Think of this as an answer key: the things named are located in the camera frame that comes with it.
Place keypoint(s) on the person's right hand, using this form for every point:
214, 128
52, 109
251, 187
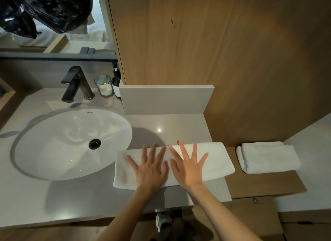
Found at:
190, 173

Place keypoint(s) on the person's left hand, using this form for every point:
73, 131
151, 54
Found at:
150, 176

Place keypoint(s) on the wooden cabinet flap door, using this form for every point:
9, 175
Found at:
256, 217

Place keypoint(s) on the person's left forearm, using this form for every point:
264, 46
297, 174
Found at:
124, 217

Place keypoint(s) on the person's white shoe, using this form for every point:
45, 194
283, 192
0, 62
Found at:
163, 220

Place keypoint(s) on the person's dark trousers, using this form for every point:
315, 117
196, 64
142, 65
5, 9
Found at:
181, 231

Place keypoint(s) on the black sink drain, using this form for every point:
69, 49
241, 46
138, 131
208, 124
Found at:
94, 144

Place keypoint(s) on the metal door hinge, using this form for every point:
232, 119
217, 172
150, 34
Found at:
255, 200

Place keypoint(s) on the grey stone backsplash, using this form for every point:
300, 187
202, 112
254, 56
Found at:
165, 101

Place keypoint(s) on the dark pump bottle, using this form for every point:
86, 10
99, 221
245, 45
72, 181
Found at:
116, 84

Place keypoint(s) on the glass jar with cotton pads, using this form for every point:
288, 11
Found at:
104, 86

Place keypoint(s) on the white oval sink basin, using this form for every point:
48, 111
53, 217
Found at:
51, 150

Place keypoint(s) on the black faucet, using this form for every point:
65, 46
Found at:
75, 83

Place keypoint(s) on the black door hinge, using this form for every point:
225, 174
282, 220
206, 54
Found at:
305, 222

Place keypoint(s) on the wooden back panel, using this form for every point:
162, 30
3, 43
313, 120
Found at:
232, 54

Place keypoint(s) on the wall mirror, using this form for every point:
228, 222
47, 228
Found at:
77, 44

